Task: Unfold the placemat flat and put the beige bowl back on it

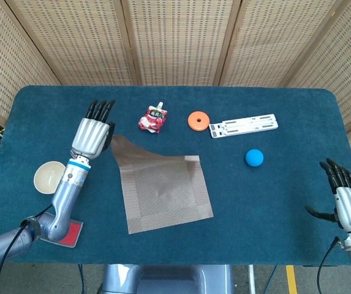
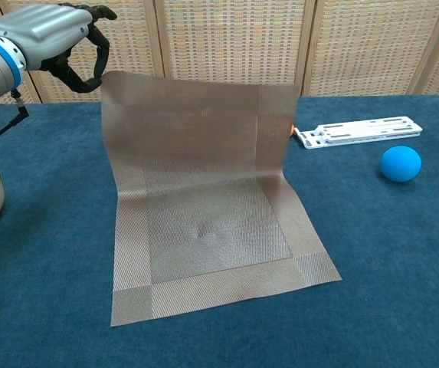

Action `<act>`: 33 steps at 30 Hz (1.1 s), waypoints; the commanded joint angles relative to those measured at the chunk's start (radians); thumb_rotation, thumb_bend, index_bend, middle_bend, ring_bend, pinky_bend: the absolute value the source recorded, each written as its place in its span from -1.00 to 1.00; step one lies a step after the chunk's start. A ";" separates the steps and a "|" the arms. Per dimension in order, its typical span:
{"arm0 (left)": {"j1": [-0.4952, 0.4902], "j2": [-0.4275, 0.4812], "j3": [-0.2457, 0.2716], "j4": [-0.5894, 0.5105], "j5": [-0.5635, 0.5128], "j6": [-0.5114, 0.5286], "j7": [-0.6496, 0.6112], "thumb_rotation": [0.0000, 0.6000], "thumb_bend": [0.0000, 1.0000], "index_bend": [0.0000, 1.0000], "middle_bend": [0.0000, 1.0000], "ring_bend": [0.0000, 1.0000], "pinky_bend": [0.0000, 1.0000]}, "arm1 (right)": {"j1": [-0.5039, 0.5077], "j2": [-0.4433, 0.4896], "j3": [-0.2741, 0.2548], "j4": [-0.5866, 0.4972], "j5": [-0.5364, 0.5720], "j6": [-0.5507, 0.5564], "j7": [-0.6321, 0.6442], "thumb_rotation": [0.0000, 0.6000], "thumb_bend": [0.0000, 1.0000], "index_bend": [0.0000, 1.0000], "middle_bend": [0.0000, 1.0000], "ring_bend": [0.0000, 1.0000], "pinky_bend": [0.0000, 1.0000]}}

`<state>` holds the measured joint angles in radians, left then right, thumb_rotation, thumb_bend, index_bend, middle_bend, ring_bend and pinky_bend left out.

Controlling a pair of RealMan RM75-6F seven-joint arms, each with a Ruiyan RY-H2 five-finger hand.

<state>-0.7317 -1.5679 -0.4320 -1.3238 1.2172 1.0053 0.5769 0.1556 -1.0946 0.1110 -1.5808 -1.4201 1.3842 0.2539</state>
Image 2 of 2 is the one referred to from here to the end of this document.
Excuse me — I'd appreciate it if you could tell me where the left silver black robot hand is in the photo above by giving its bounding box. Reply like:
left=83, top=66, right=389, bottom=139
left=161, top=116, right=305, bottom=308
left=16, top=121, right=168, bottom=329
left=0, top=2, right=118, bottom=94

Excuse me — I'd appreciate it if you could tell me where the brown woven placemat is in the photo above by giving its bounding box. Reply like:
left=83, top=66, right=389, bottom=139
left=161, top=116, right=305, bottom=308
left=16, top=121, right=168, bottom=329
left=100, top=71, right=342, bottom=327

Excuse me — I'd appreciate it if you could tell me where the woven bamboo folding screen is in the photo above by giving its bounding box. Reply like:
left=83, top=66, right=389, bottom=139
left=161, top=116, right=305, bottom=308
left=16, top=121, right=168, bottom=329
left=0, top=0, right=439, bottom=110

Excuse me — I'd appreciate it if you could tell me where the white folding stand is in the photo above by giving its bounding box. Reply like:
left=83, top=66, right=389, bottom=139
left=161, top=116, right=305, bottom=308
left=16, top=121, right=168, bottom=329
left=293, top=116, right=424, bottom=150

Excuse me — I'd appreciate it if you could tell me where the blue ball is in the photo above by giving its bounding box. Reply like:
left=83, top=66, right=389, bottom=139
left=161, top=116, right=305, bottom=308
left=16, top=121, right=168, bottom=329
left=379, top=145, right=422, bottom=183

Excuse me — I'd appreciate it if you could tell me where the dark blue table cloth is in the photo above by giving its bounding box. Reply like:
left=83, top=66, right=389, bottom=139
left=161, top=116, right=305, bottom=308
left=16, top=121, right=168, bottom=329
left=0, top=94, right=439, bottom=368

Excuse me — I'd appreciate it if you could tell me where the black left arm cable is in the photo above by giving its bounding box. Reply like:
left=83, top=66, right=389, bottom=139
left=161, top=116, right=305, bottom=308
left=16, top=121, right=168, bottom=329
left=0, top=90, right=30, bottom=150

